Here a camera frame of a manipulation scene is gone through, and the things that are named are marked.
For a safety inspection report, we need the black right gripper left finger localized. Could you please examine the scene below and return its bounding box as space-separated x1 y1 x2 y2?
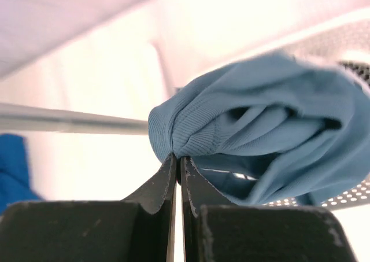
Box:
1 155 176 262

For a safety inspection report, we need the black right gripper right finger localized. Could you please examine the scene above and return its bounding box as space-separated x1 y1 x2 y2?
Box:
180 157 356 262

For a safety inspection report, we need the light blue tank top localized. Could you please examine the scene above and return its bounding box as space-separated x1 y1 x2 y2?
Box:
148 53 369 206

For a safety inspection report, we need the royal blue tank top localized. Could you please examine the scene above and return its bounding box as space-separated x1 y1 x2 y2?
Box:
0 134 43 213

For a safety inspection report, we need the silver clothes rack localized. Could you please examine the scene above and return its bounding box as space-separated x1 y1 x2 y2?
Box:
1 103 148 135

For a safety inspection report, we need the white plastic laundry basket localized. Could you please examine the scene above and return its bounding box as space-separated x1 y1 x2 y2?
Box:
265 16 370 209

